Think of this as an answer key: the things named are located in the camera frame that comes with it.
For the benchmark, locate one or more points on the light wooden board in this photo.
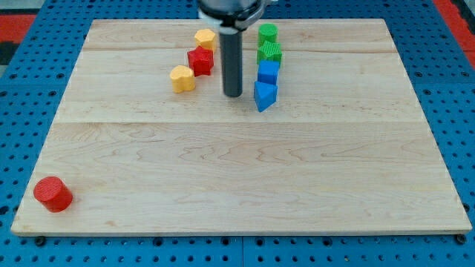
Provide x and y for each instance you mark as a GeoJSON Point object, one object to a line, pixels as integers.
{"type": "Point", "coordinates": [345, 150]}

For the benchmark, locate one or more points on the red star block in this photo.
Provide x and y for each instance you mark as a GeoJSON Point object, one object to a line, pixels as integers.
{"type": "Point", "coordinates": [201, 61]}

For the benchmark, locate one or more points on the red cylinder block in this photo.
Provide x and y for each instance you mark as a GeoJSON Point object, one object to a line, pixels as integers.
{"type": "Point", "coordinates": [53, 194]}

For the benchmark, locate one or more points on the blue triangle block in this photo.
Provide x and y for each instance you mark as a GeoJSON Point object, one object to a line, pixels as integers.
{"type": "Point", "coordinates": [265, 95]}

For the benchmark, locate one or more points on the yellow hexagon block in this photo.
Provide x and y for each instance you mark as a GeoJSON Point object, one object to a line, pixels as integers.
{"type": "Point", "coordinates": [206, 38]}

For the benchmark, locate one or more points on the green star block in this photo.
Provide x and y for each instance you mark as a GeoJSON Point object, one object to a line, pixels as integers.
{"type": "Point", "coordinates": [269, 51]}

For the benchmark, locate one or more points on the blue cube block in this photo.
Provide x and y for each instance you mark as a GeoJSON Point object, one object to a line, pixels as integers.
{"type": "Point", "coordinates": [268, 72]}

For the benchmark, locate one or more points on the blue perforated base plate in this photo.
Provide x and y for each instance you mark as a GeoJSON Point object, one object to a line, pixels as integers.
{"type": "Point", "coordinates": [36, 77]}

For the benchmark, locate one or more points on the green cylinder block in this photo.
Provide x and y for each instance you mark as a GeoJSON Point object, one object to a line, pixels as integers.
{"type": "Point", "coordinates": [267, 32]}

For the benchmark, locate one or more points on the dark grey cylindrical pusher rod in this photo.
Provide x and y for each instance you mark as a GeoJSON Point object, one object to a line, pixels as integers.
{"type": "Point", "coordinates": [231, 61]}

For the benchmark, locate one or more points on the yellow heart block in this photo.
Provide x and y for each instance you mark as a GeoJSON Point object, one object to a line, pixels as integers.
{"type": "Point", "coordinates": [182, 79]}

